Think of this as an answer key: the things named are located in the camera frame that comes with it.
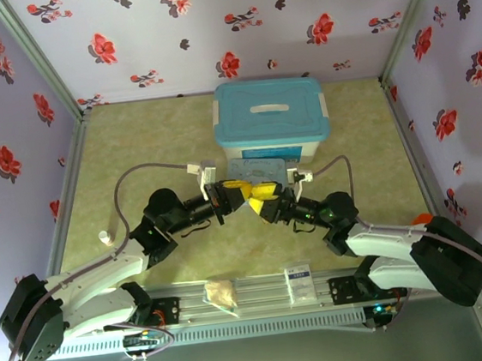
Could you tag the clear bag with beige contents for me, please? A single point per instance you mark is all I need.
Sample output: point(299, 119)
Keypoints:
point(220, 294)

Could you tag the aluminium front rail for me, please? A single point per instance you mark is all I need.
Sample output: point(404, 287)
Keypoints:
point(261, 294)

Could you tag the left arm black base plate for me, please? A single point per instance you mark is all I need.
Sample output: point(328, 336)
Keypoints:
point(168, 311)

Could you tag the aluminium frame post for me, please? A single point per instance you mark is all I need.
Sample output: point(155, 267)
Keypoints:
point(411, 16)
point(36, 55)

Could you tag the cartoon print tin box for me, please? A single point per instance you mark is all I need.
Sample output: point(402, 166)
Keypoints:
point(257, 168)

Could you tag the blue lidded storage box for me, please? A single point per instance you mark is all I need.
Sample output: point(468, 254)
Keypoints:
point(270, 110)

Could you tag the small white cylinder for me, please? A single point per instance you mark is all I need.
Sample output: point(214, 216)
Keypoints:
point(105, 237)

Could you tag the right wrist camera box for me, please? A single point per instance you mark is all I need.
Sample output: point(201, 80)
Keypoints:
point(300, 178)

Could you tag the aluminium side rail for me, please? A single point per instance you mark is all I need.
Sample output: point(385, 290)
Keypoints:
point(73, 163)
point(404, 129)

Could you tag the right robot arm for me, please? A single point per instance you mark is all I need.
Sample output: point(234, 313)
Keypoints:
point(385, 238)

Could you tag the white labelled packet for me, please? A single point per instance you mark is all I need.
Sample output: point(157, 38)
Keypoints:
point(299, 282)

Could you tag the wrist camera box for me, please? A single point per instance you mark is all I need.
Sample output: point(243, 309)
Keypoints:
point(300, 178)
point(208, 175)

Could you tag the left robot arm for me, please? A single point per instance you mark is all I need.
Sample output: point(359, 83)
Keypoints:
point(92, 278)

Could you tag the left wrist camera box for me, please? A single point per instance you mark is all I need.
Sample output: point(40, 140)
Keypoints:
point(208, 175)

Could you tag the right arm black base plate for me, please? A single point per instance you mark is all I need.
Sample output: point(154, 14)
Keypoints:
point(343, 290)

